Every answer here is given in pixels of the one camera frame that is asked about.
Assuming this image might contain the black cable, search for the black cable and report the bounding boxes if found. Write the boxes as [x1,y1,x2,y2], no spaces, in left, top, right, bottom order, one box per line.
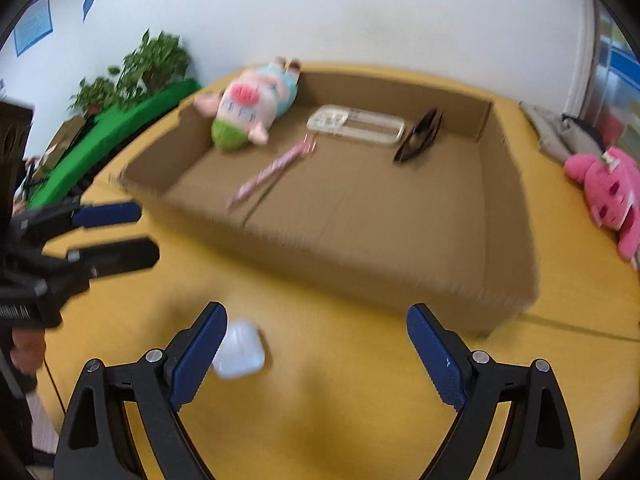
[42,355,68,413]

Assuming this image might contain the black sunglasses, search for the black sunglasses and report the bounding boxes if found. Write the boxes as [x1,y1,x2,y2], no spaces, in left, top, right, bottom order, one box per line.
[392,108,445,163]

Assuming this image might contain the green potted plant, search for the green potted plant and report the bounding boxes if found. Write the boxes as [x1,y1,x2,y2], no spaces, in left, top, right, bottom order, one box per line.
[69,29,193,116]

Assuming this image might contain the white earbuds case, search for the white earbuds case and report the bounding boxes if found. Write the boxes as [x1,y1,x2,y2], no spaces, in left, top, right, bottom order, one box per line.
[212,321,267,380]

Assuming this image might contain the clear white-rimmed phone case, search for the clear white-rimmed phone case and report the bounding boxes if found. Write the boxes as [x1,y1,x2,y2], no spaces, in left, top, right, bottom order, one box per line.
[306,104,407,147]

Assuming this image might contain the blue door banner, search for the blue door banner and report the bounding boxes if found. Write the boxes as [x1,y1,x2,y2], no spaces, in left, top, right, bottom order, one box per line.
[607,40,640,86]

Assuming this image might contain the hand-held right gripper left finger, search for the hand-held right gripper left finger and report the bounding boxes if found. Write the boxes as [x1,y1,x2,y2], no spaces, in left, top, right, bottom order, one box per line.
[52,301,228,480]

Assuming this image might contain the pink pig plush toy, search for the pink pig plush toy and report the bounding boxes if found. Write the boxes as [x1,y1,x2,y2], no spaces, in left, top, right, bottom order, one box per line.
[194,56,303,152]

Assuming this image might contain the person's left hand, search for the person's left hand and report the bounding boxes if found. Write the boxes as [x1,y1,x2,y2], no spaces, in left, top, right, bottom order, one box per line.
[10,329,47,376]

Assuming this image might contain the grey folded cloth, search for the grey folded cloth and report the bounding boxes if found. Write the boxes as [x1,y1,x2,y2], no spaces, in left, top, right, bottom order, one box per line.
[520,102,613,163]

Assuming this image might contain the blue wall poster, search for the blue wall poster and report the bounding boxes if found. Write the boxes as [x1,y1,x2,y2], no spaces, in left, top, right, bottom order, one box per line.
[14,0,53,57]

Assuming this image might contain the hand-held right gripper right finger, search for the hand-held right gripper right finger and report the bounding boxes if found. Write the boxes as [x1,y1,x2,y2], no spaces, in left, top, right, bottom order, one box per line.
[406,303,582,480]

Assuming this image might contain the pink striped pen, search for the pink striped pen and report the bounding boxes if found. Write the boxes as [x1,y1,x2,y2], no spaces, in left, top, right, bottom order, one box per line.
[226,139,317,210]

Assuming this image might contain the shallow cardboard box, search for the shallow cardboard box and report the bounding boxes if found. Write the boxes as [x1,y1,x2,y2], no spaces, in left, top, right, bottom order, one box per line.
[119,66,542,337]

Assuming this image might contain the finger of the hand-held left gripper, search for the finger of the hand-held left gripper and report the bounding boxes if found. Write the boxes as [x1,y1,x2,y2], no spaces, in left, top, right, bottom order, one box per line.
[42,238,161,286]
[12,199,143,241]

